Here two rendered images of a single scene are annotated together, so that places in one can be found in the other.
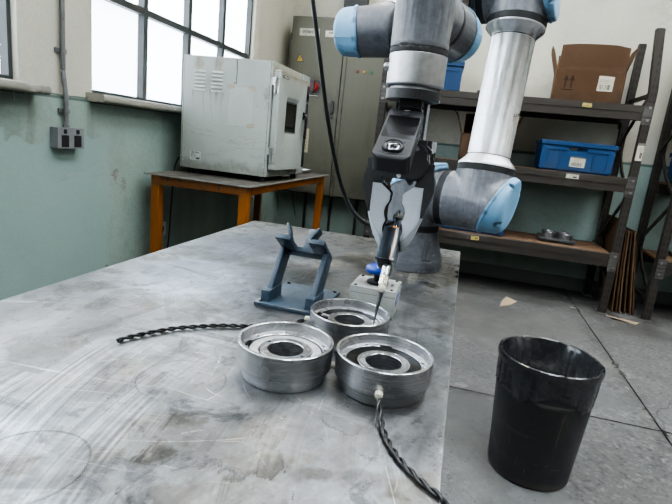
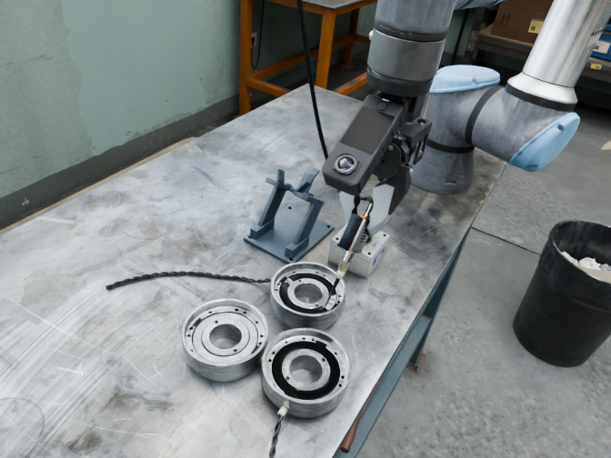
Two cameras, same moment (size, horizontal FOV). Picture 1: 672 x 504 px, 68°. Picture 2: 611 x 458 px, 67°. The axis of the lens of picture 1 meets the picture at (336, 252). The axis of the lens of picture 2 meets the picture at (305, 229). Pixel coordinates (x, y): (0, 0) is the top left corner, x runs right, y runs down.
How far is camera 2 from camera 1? 0.32 m
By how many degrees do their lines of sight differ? 28
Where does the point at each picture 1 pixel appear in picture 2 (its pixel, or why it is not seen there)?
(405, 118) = (377, 114)
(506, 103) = (585, 17)
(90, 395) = (64, 359)
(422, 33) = (405, 16)
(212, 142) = not seen: outside the picture
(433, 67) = (416, 59)
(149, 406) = (102, 381)
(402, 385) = (304, 409)
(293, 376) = (217, 374)
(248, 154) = not seen: outside the picture
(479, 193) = (518, 129)
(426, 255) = (453, 174)
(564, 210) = not seen: outside the picture
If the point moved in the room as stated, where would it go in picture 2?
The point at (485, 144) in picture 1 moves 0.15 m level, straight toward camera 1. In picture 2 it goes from (542, 68) to (520, 94)
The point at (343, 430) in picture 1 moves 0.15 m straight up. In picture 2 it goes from (241, 440) to (243, 354)
